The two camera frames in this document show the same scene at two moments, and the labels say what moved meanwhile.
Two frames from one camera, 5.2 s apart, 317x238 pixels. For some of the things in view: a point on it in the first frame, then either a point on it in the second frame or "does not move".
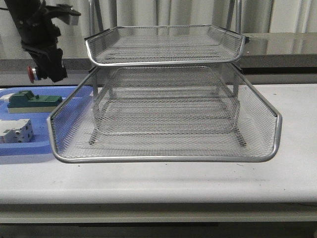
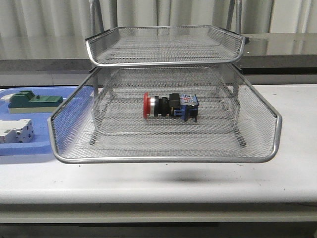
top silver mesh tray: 164,45 does not move
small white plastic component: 7,96 does not move
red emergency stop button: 32,74 -> 185,105
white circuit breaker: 19,131 does not move
